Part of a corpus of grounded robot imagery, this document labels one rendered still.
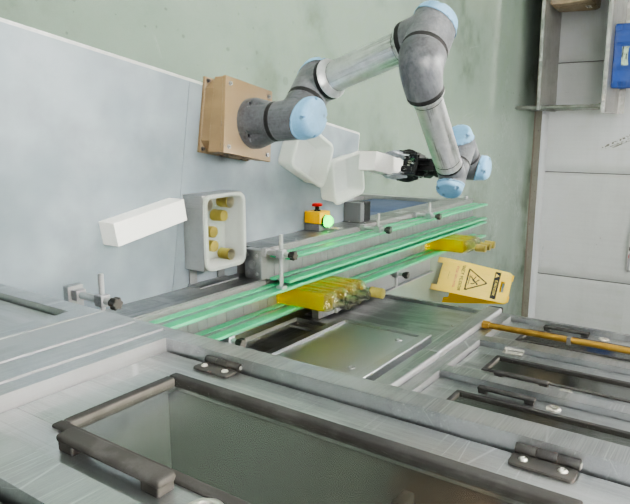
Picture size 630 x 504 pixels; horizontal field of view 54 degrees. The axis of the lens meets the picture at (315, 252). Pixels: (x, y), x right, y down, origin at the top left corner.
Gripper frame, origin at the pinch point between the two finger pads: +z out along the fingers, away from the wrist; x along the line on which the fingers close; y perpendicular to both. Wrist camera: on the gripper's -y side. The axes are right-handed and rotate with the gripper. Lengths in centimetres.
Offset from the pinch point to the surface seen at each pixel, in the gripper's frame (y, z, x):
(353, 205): -28.5, 29.1, 13.8
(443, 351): 9, -30, 56
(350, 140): -29.7, 34.3, -12.3
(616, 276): -573, 9, 55
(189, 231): 57, 32, 27
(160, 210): 72, 28, 22
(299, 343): 30, 8, 59
